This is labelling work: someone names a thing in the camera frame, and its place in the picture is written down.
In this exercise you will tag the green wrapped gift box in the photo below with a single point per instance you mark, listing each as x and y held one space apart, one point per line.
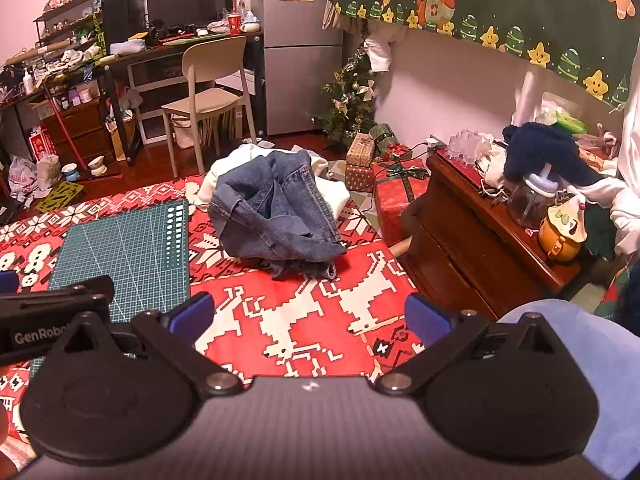
385 137

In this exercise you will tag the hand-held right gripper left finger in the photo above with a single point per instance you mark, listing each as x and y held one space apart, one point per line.
192 312

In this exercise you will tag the red patterned blanket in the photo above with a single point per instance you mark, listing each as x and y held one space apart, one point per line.
300 310

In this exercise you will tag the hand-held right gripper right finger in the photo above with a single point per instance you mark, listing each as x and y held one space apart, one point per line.
425 317

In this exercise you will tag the yellow cartoon cup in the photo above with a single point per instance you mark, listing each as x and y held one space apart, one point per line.
560 232

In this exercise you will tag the black desk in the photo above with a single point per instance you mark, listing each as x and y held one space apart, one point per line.
165 49

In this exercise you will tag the red cup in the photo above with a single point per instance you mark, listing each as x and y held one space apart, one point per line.
234 25

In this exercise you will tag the clear plastic bottle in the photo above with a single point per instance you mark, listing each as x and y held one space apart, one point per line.
527 200

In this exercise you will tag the black computer monitor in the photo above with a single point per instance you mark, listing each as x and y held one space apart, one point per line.
190 0

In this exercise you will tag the large red gift box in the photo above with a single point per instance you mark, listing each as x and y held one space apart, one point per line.
395 200

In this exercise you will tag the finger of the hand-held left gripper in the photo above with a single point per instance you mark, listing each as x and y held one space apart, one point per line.
85 295
7 281

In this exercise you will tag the white garment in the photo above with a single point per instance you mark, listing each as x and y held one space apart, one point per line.
630 185

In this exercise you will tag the green cutting mat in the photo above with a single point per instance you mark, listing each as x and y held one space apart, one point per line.
125 250

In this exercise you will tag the navy knit hat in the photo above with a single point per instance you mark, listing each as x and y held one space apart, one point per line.
545 150

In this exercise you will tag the white teacup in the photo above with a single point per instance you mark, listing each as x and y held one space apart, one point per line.
96 165

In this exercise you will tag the tan wrapped gift box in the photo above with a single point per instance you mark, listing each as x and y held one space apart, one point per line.
360 150

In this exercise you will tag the cluttered black shelf unit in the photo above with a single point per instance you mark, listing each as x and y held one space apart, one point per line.
70 25

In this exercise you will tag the grey refrigerator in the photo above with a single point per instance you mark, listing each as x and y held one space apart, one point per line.
300 85

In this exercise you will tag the red carton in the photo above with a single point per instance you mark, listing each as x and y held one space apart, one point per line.
42 142

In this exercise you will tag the blue denim jeans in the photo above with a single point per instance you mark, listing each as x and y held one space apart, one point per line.
270 210

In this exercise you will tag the blue ceramic pot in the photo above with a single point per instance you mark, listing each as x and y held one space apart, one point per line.
70 172

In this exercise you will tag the wooden drawer cabinet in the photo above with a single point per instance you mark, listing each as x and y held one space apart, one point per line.
85 130

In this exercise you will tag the clear plastic toy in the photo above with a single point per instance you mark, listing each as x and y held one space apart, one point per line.
467 147

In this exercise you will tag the white hanging cloth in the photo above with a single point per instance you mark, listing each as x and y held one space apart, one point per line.
382 50

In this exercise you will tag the person's light blue trouser leg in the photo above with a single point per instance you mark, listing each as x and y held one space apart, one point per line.
610 360

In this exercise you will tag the white red plastic bag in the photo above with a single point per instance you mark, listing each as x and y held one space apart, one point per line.
22 175

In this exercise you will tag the yellow-green plastic rack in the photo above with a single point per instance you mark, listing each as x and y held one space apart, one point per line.
60 197

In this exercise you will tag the black keyboard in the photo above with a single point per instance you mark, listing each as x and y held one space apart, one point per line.
175 36

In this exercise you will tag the green Christmas wall hanging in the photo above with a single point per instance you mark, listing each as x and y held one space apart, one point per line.
500 0

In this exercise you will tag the white tote bag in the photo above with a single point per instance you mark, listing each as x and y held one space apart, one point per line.
187 132

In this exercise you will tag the red broom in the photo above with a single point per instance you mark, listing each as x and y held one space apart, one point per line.
62 125

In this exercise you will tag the brown paper bag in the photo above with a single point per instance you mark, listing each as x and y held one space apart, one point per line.
122 140

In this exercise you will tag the green tissue packet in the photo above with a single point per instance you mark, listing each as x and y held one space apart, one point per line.
570 124

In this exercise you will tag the grey plastic bag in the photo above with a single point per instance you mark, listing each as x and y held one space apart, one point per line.
49 167

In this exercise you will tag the cream knit sweater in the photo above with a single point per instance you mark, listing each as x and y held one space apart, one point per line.
330 195

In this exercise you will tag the small red green gift box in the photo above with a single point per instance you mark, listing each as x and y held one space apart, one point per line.
359 177

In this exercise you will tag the small Christmas tree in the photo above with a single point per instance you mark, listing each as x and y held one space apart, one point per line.
350 105

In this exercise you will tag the wooden nightstand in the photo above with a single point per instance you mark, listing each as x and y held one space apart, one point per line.
450 240

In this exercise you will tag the beige chair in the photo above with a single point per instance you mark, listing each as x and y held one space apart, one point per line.
215 60

